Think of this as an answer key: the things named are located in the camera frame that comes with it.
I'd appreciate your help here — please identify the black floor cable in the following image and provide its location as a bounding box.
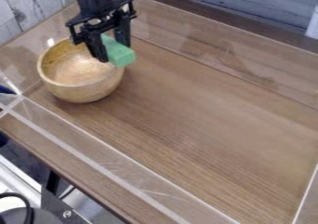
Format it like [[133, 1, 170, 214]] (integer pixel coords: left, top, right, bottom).
[[0, 191, 35, 224]]

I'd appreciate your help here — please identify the clear acrylic front barrier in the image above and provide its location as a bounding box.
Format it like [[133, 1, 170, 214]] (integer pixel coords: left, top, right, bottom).
[[0, 73, 239, 224]]

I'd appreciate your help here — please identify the brown wooden bowl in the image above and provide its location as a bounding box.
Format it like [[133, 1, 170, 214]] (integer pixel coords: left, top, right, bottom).
[[38, 38, 125, 103]]

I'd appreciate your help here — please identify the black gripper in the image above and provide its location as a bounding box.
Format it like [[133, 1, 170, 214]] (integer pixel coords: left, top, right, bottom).
[[66, 0, 137, 62]]

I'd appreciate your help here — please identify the black metal bracket with screw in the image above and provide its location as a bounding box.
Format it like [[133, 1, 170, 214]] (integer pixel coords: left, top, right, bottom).
[[42, 189, 93, 224]]

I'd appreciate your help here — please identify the green rectangular block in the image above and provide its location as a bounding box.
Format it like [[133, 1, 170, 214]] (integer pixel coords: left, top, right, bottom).
[[101, 33, 137, 68]]

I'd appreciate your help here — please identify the black table leg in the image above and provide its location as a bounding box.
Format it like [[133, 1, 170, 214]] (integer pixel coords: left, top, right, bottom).
[[46, 171, 62, 195]]

